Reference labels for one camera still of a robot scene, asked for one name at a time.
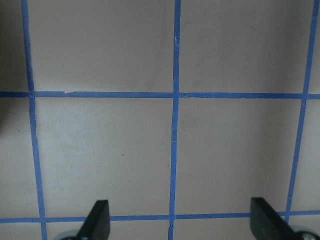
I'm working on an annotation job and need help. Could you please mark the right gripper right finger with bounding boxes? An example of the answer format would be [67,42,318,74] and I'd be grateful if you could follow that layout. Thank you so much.
[250,197,297,240]

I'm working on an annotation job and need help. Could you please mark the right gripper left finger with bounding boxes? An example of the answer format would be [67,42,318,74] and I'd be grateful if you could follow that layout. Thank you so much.
[75,200,111,240]

